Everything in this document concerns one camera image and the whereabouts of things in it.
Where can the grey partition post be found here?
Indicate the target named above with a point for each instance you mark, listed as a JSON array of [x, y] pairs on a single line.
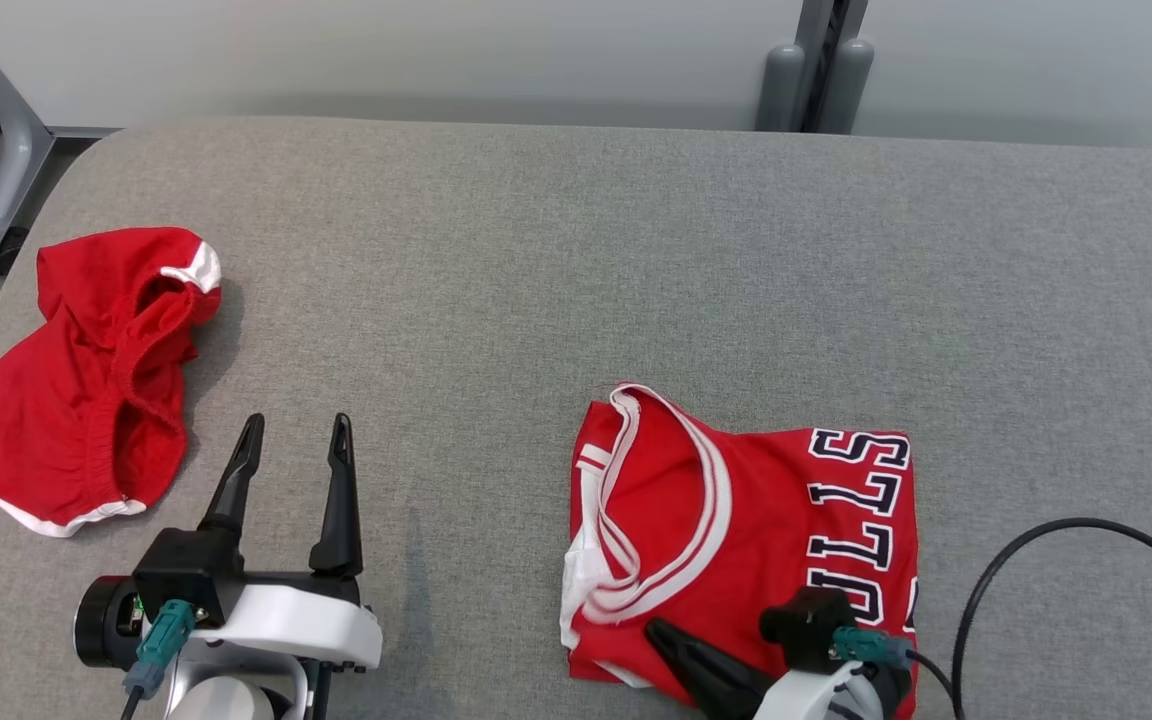
[[816, 70]]

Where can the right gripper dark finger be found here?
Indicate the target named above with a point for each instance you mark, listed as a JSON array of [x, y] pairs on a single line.
[[716, 675]]

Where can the red shorts with white stripe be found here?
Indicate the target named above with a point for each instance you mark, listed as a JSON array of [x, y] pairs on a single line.
[[66, 420]]

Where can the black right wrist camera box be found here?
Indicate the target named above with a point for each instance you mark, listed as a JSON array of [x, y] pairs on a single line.
[[806, 620]]

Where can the teal right camera connector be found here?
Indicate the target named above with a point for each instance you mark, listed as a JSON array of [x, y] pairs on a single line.
[[871, 645]]

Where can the teal camera connector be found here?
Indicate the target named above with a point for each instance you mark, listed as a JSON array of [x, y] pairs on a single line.
[[164, 640], [871, 645]]

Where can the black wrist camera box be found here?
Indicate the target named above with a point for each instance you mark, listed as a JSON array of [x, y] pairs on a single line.
[[181, 575], [806, 620]]

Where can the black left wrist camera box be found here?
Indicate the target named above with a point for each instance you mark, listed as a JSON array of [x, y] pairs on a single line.
[[181, 575]]

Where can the red white basketball jersey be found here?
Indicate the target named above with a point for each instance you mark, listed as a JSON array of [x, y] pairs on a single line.
[[736, 520]]

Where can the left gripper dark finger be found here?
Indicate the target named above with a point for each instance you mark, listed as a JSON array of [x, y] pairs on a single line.
[[234, 495], [341, 530]]

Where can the teal left camera connector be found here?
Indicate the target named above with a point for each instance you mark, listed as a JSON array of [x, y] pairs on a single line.
[[164, 640]]

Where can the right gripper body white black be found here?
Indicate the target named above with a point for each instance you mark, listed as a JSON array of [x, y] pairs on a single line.
[[816, 700]]

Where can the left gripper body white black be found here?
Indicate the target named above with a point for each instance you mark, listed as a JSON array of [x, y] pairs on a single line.
[[296, 620]]

